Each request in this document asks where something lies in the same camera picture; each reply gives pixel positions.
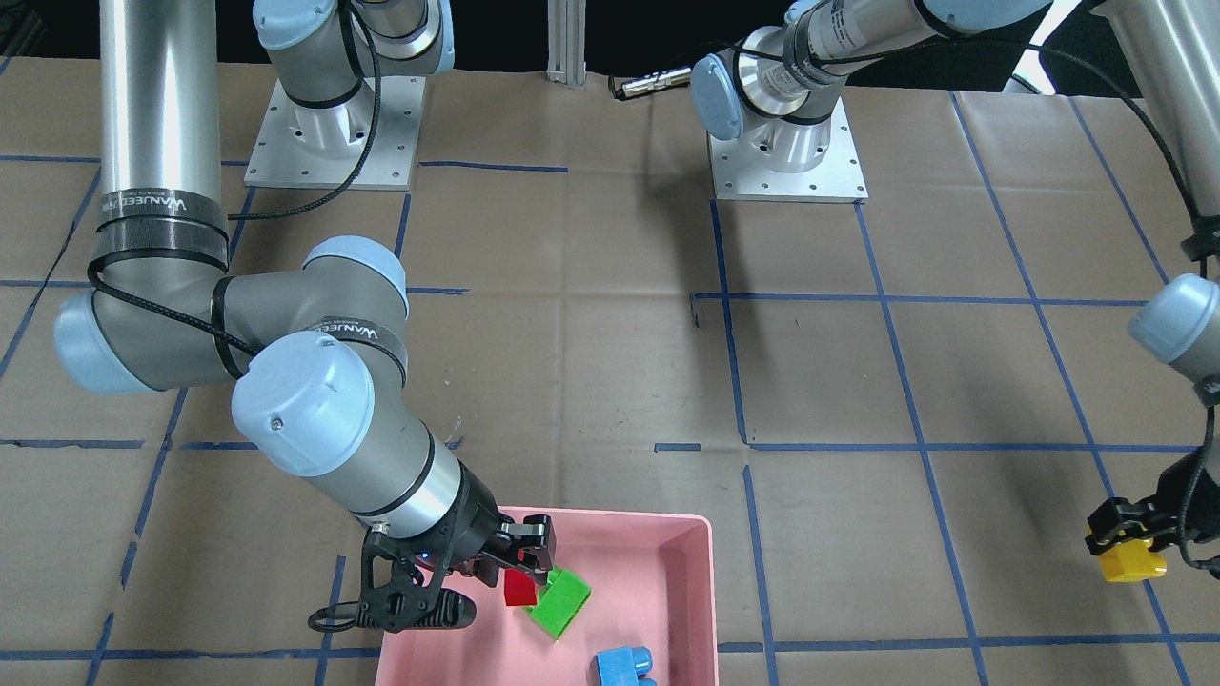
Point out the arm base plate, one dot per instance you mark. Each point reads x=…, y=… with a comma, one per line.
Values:
x=782, y=161
x=299, y=148

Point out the pink plastic box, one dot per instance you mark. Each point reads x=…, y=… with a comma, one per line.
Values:
x=652, y=585

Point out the red toy block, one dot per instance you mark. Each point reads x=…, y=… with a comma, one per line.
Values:
x=519, y=589

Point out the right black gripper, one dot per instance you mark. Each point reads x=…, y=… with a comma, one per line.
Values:
x=474, y=525

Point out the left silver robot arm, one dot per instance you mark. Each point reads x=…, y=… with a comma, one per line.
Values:
x=1131, y=177

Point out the blue toy block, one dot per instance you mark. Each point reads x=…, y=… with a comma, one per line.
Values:
x=626, y=665

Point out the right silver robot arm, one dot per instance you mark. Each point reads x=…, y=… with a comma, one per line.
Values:
x=317, y=354

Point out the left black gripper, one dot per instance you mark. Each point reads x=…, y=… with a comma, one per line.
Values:
x=1125, y=523

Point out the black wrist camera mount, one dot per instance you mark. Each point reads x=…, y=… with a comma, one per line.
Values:
x=401, y=588

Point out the green toy block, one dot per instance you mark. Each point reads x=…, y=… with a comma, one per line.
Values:
x=559, y=603

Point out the aluminium frame post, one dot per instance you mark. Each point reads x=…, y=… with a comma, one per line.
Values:
x=566, y=43

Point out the yellow toy block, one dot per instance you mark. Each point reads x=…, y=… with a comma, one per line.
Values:
x=1132, y=562

